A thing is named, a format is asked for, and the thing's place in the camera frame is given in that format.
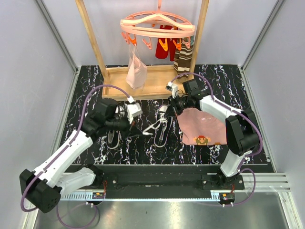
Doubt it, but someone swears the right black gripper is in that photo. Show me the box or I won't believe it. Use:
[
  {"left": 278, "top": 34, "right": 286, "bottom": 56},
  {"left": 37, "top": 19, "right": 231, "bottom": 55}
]
[{"left": 164, "top": 94, "right": 191, "bottom": 118}]

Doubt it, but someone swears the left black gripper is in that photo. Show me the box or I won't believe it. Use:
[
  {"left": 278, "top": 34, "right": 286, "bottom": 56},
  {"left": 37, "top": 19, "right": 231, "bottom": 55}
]
[{"left": 106, "top": 113, "right": 143, "bottom": 140}]

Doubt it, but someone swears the black sneaker with white laces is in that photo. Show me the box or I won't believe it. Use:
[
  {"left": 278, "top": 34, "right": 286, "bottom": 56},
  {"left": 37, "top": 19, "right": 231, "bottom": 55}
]
[{"left": 142, "top": 104, "right": 173, "bottom": 148}]

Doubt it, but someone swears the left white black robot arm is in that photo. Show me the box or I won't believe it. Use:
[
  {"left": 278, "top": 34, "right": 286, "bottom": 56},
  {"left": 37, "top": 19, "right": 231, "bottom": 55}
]
[{"left": 19, "top": 96, "right": 142, "bottom": 213}]

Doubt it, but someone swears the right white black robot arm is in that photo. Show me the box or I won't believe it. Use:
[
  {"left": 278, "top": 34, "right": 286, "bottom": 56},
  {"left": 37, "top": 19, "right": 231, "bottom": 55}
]
[{"left": 166, "top": 80, "right": 262, "bottom": 189}]

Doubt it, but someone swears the pink mario t-shirt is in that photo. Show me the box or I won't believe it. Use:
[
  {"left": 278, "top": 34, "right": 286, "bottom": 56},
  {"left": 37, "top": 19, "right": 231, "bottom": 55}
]
[{"left": 177, "top": 108, "right": 227, "bottom": 146}]

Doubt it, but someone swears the brown striped sock pair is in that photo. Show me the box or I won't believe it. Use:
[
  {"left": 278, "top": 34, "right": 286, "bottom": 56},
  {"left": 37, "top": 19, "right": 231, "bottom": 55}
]
[{"left": 173, "top": 36, "right": 194, "bottom": 75}]

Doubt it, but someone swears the pink bra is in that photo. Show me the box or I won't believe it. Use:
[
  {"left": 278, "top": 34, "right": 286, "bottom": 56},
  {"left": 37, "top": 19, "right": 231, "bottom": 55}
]
[{"left": 126, "top": 45, "right": 147, "bottom": 90}]

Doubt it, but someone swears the red sock pair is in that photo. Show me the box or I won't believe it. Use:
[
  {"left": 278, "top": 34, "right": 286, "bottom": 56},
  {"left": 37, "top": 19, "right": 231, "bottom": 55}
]
[{"left": 155, "top": 38, "right": 177, "bottom": 62}]

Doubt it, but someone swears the left small connector box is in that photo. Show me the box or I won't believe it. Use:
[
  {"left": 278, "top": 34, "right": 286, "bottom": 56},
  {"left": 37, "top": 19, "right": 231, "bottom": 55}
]
[{"left": 92, "top": 192, "right": 105, "bottom": 199}]

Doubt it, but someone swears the small connector box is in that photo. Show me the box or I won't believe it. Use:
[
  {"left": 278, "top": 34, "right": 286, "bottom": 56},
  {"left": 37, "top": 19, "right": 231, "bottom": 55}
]
[
  {"left": 220, "top": 192, "right": 235, "bottom": 204},
  {"left": 92, "top": 192, "right": 105, "bottom": 199}
]

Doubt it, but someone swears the pink round clip hanger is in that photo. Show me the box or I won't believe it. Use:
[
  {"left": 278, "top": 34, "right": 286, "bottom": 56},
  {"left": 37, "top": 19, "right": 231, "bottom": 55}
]
[{"left": 120, "top": 0, "right": 195, "bottom": 50}]

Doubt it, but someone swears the right small connector box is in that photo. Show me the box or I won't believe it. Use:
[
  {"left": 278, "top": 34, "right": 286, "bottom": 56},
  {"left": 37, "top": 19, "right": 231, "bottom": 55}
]
[{"left": 220, "top": 192, "right": 235, "bottom": 204}]

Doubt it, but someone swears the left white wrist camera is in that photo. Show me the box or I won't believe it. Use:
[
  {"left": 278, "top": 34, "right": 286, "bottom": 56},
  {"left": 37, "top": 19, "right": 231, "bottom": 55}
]
[{"left": 126, "top": 96, "right": 143, "bottom": 124}]

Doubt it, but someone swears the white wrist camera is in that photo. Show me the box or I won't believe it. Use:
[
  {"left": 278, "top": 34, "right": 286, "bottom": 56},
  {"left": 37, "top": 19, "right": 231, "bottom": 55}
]
[
  {"left": 165, "top": 82, "right": 179, "bottom": 98},
  {"left": 126, "top": 96, "right": 143, "bottom": 124}
]

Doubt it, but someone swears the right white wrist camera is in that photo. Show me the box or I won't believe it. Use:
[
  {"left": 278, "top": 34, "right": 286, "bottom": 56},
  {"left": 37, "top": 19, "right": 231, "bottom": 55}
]
[{"left": 165, "top": 82, "right": 179, "bottom": 98}]

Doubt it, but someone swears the wooden drying rack frame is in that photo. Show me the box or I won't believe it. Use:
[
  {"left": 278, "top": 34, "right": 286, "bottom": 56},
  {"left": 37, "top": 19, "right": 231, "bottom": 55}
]
[{"left": 76, "top": 0, "right": 209, "bottom": 100}]

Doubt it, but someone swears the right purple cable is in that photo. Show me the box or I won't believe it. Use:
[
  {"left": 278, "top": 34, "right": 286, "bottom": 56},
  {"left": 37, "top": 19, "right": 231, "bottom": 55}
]
[{"left": 169, "top": 73, "right": 263, "bottom": 207}]

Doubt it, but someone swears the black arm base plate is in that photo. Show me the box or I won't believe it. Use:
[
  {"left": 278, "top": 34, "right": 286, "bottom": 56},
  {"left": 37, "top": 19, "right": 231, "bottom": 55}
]
[{"left": 75, "top": 164, "right": 244, "bottom": 200}]

